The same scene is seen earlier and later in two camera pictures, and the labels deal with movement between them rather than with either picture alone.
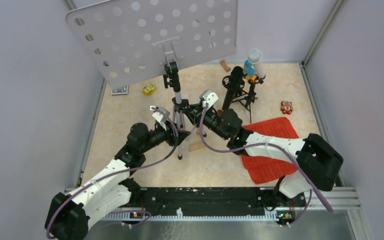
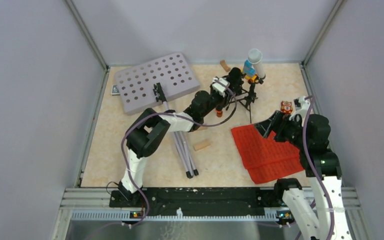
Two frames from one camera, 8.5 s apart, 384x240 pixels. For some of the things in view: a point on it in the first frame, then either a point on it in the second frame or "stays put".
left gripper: (173, 140) → (224, 101)
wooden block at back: (224, 64) stays put
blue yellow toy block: (249, 70) stays put
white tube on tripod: (255, 57) stays put
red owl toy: (286, 107) stays put
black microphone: (235, 81) stays put
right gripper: (194, 113) → (265, 127)
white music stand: (128, 40) → (155, 81)
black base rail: (228, 201) stays put
